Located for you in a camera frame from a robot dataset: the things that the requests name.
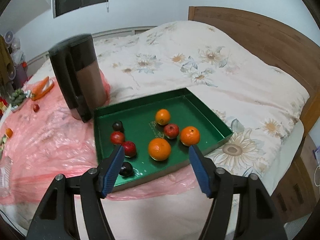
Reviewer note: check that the grey plate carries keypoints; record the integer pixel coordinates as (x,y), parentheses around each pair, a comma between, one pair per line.
(16,108)

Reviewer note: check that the orange rimmed white plate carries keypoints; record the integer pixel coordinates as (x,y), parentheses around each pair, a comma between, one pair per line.
(48,87)

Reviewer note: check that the pile of green leaves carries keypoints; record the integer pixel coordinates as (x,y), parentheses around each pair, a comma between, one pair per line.
(17,97)

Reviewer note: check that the purple bin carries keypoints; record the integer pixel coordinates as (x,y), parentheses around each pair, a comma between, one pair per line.
(20,77)

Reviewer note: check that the floral bed quilt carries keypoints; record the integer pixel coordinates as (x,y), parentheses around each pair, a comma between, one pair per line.
(260,103)

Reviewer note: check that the clear glass square dish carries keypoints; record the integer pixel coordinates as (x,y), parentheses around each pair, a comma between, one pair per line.
(5,176)

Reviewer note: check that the red apple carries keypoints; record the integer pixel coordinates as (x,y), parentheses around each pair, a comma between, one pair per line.
(171,131)
(36,108)
(129,149)
(117,137)

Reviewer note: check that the olive green hanging coat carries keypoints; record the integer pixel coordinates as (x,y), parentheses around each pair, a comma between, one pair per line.
(5,61)

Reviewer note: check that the orange carrot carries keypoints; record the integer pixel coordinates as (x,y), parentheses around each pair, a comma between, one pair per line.
(37,88)

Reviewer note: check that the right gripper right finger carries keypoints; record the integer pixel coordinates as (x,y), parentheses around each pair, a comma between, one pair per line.
(257,215)

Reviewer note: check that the green metal tray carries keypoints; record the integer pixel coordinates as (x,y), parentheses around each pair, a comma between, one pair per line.
(140,127)

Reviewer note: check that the bok choy leaf upper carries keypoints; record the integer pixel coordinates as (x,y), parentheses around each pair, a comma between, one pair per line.
(3,139)

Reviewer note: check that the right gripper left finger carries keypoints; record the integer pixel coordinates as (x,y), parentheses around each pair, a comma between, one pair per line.
(55,217)

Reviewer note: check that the black copper electric kettle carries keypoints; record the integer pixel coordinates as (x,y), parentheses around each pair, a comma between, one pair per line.
(78,75)

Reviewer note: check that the small white fan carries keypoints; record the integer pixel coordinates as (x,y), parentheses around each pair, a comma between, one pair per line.
(9,37)

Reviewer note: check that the large orange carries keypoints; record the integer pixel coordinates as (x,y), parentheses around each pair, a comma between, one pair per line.
(190,136)
(159,149)

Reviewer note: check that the dark plum back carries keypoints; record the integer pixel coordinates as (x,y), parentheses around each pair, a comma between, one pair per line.
(126,169)

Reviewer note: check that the wooden headboard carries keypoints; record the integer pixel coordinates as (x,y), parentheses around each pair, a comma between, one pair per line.
(275,43)

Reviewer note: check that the lone orange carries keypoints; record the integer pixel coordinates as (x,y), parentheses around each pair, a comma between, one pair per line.
(9,132)

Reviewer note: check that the small orange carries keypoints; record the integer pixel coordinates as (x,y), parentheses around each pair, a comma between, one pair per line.
(162,117)

